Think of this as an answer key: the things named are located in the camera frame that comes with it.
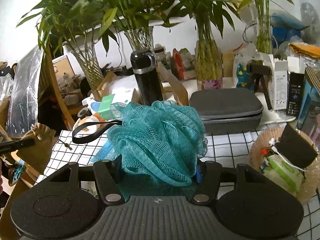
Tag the glass vase bamboo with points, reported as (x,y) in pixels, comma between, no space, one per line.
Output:
(208,58)
(133,17)

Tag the white product box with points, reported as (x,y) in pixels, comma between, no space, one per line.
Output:
(278,81)

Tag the green white tissue box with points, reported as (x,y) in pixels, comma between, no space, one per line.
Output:
(105,105)

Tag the small black tripod camera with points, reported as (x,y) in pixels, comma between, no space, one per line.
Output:
(259,74)

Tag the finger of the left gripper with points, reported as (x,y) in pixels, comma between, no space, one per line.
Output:
(11,146)

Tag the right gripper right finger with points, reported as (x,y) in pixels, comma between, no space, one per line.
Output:
(207,176)

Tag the black phone box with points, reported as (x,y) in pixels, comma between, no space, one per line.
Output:
(295,93)

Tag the grey zip case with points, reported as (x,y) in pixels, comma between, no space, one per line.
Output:
(227,110)

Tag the black thermos bottle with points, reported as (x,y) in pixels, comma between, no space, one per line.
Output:
(144,68)

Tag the glass vase with bamboo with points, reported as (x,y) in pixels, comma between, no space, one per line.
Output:
(78,25)

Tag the woven pink basket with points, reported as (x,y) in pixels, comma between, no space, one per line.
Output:
(262,148)

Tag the black white checkered cloth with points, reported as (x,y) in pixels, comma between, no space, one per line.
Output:
(228,149)

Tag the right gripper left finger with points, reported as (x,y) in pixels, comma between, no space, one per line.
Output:
(108,174)

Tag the tan drawstring pouch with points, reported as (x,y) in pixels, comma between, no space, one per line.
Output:
(38,155)

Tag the blue wipes packet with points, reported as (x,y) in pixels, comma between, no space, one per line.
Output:
(105,153)

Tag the silver foil bag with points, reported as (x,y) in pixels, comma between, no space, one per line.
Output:
(23,106)

